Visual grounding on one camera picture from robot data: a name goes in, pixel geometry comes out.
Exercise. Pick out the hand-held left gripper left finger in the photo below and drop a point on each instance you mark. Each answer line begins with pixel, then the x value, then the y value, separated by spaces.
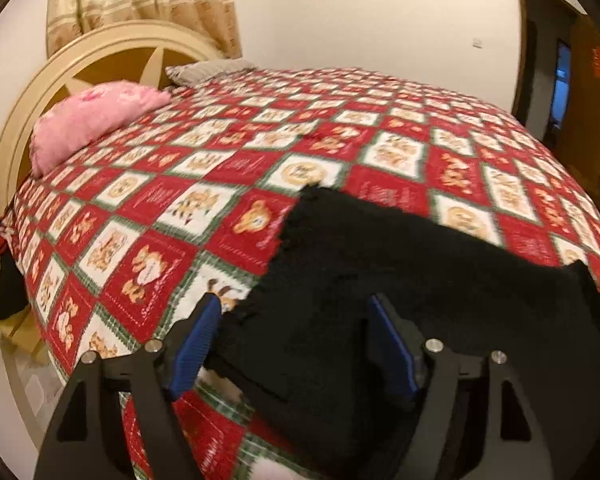
pixel 192 347

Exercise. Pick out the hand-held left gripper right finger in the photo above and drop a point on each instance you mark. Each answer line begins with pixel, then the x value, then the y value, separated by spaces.
pixel 392 347

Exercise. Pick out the black pants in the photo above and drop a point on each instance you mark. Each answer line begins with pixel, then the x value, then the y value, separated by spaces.
pixel 355 260

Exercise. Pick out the red checked printed blanket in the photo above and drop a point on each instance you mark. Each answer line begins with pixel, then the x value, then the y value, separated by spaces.
pixel 180 240

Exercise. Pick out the black bag with clothes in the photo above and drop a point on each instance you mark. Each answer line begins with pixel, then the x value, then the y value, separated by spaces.
pixel 0 285

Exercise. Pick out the pink pillow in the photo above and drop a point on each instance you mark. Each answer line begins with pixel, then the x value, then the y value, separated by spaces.
pixel 90 115

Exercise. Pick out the grey striped pillow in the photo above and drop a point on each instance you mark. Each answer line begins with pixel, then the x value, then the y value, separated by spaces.
pixel 205 70

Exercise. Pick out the brown wooden door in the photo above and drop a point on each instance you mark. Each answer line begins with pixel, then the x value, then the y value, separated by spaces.
pixel 587 120

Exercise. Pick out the cream wooden headboard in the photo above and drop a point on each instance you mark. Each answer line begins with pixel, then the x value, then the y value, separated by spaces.
pixel 40 85

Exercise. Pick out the dark door frame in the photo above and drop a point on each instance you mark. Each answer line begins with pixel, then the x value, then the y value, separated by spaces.
pixel 519 60

